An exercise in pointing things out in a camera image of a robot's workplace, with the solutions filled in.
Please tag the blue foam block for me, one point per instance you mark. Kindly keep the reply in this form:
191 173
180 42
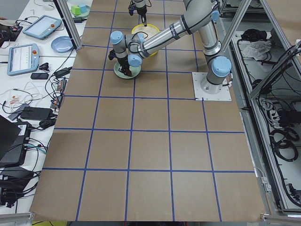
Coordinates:
82 8

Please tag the green bowl with blocks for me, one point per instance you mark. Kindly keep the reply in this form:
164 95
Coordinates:
85 14

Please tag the green foam block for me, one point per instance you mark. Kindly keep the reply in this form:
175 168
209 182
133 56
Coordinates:
75 10

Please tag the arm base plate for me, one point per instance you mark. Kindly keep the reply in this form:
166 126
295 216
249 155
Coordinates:
205 91

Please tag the black laptop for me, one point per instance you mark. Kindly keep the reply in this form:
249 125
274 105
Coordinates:
14 136

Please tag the blue plate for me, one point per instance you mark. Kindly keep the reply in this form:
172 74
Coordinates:
62 44

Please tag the near teach pendant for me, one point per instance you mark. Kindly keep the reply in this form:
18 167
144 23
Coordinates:
23 59

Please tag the black power adapter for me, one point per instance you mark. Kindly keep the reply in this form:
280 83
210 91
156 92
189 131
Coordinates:
62 72

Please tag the far teach pendant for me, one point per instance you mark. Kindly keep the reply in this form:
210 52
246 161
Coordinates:
43 27

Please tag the brown bun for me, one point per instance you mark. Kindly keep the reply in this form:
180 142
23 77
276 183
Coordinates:
127 72

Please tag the aluminium frame post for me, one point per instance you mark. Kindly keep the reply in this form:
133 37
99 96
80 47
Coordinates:
69 24

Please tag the black power brick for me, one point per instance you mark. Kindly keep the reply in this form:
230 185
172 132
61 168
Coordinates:
36 113

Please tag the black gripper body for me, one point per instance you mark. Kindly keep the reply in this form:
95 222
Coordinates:
141 11
122 62

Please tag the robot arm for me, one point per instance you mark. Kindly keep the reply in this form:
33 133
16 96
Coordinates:
200 15
140 6

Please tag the teach pendant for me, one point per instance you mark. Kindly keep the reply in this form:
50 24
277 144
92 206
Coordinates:
23 59
43 27

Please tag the light green plate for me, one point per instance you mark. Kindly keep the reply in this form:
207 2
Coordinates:
134 70

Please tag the white crumpled cloth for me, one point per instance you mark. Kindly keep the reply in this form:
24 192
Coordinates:
257 50

